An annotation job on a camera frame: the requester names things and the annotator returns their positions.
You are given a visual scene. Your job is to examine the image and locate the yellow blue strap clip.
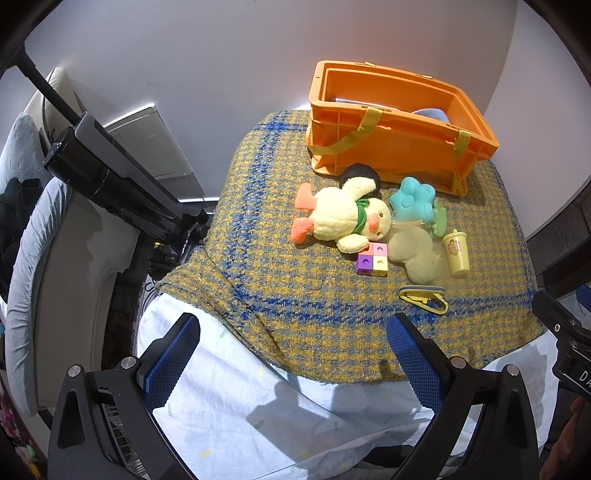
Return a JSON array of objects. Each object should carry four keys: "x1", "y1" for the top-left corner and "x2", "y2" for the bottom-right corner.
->
[{"x1": 398, "y1": 285, "x2": 449, "y2": 316}]

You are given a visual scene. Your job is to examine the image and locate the four colour cube block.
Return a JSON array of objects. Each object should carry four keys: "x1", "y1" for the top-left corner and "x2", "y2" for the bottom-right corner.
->
[{"x1": 356, "y1": 242, "x2": 389, "y2": 277}]

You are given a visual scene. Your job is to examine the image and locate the olive yellow plush toy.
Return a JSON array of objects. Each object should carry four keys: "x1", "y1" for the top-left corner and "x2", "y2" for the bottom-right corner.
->
[{"x1": 387, "y1": 225, "x2": 441, "y2": 285}]

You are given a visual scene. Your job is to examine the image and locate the yellow toy cup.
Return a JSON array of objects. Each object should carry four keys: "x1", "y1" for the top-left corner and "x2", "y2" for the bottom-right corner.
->
[{"x1": 442, "y1": 229, "x2": 470, "y2": 276}]

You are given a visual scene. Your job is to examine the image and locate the green rubber frog toy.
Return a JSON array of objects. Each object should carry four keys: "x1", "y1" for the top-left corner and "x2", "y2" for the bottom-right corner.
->
[{"x1": 430, "y1": 199, "x2": 448, "y2": 238}]

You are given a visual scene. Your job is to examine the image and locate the teal plush flower toy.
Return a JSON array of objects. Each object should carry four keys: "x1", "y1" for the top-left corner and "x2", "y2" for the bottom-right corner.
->
[{"x1": 389, "y1": 177, "x2": 436, "y2": 224}]

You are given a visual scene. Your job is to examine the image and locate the yellow plush duck green scarf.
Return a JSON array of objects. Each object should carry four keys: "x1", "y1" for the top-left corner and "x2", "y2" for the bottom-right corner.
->
[{"x1": 290, "y1": 176, "x2": 392, "y2": 254}]

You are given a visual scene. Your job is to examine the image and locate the black round ball toy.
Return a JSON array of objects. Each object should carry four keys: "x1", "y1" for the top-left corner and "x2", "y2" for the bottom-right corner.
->
[{"x1": 339, "y1": 163, "x2": 381, "y2": 198}]

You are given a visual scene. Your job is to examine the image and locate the person's right hand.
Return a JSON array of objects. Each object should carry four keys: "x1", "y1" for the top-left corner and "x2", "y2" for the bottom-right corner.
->
[{"x1": 539, "y1": 397, "x2": 585, "y2": 480}]

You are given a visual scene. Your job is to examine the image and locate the white bed sheet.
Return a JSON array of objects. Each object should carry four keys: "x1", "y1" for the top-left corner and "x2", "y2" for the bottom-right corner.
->
[{"x1": 136, "y1": 292, "x2": 562, "y2": 480}]

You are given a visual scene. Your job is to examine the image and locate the grey cushioned chair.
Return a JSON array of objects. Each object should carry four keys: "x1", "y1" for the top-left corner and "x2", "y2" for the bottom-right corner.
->
[{"x1": 1, "y1": 92, "x2": 139, "y2": 417}]

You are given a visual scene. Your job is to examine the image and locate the yellow blue woven blanket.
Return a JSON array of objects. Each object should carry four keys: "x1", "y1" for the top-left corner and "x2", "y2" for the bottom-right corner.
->
[{"x1": 159, "y1": 110, "x2": 544, "y2": 383}]

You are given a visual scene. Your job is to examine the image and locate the black tripod stand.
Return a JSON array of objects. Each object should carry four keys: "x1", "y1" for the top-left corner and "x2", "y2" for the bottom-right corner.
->
[{"x1": 12, "y1": 47, "x2": 209, "y2": 265}]

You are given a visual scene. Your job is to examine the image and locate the orange plastic storage crate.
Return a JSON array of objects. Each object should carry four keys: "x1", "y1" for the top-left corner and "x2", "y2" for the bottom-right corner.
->
[{"x1": 304, "y1": 60, "x2": 499, "y2": 196}]

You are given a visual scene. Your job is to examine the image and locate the pastel patterned baby blanket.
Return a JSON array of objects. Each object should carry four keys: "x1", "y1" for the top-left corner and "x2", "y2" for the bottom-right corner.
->
[{"x1": 334, "y1": 97, "x2": 450, "y2": 123}]

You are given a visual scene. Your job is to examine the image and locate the white wall panel heater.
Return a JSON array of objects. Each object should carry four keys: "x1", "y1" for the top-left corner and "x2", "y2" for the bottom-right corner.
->
[{"x1": 104, "y1": 103, "x2": 204, "y2": 202}]

